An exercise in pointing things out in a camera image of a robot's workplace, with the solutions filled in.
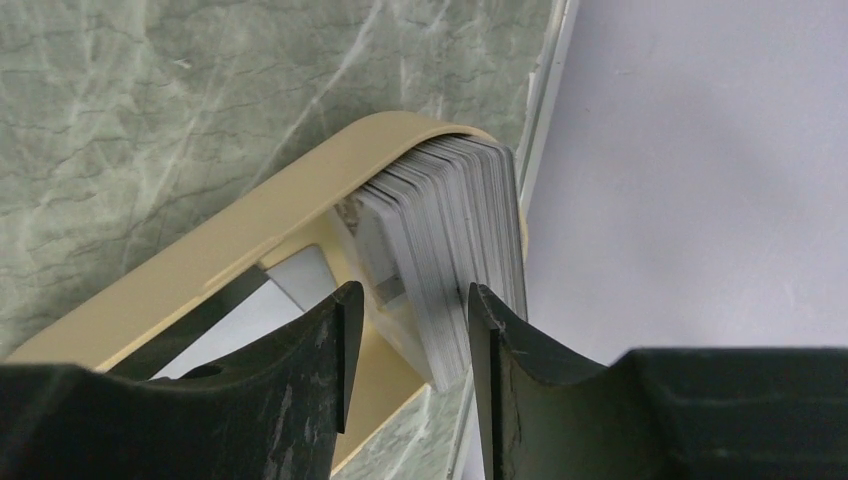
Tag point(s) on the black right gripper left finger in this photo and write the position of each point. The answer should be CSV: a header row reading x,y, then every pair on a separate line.
x,y
270,410

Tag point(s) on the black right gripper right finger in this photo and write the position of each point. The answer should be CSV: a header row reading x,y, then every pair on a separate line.
x,y
547,412

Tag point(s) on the fallen card in tray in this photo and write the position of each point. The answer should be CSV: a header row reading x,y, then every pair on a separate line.
x,y
256,303

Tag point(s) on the stack of cards in tray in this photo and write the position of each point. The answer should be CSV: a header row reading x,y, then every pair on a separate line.
x,y
443,216

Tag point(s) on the beige oval plastic tray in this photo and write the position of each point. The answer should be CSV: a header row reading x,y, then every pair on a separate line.
x,y
396,418

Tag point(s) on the aluminium table edge rail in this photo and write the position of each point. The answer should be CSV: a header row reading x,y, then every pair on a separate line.
x,y
543,91

